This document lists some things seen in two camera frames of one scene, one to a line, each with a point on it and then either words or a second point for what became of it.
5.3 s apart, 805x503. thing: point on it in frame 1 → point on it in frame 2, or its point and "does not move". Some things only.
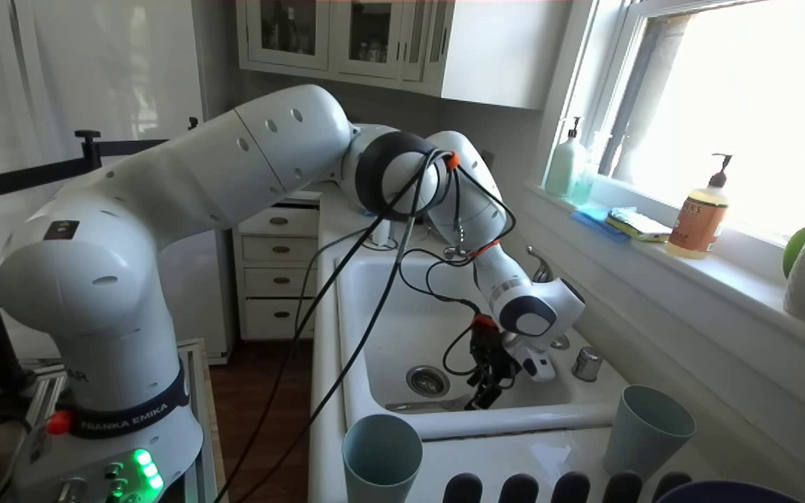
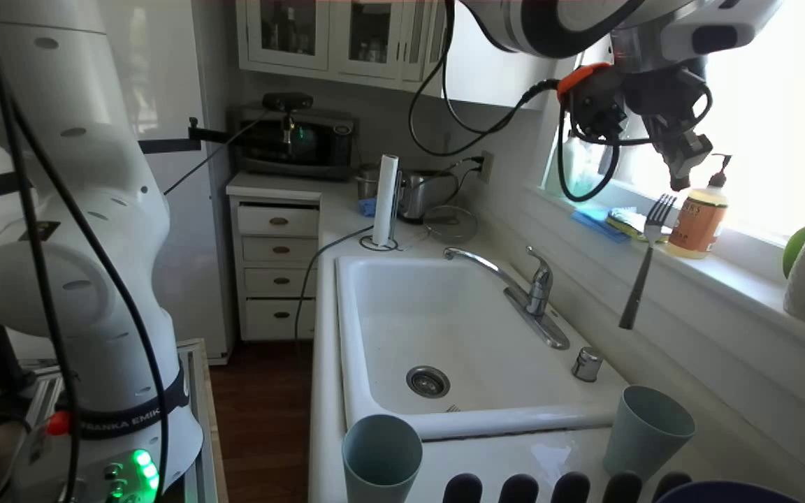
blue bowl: [724, 492] does not move
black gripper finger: [488, 391] → [681, 162]
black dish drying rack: [571, 486] does not move
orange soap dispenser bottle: [703, 217] does not move
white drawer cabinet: [279, 268] does not move
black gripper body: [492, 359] → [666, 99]
